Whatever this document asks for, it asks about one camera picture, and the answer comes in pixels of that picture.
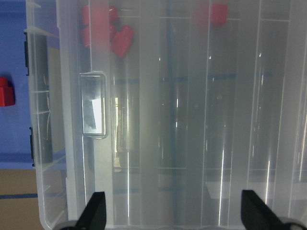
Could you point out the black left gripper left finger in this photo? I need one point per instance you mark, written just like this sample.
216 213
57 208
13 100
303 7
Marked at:
93 216

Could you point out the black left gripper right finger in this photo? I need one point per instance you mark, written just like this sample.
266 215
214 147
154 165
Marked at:
256 215

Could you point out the clear plastic box lid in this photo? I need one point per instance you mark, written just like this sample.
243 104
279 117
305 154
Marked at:
192 119

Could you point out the red block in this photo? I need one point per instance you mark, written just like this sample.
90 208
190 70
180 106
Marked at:
96 14
97 35
6 93
213 14
122 41

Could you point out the clear plastic storage box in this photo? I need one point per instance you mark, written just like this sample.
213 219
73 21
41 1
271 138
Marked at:
48 119

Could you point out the red block in box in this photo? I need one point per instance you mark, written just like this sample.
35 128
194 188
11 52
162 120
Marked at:
97 35
122 41
96 14

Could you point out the blue plastic tray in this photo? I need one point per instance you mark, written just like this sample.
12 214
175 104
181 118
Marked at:
31 131

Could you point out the red block under lid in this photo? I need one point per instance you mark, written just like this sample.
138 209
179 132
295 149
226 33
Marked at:
213 14

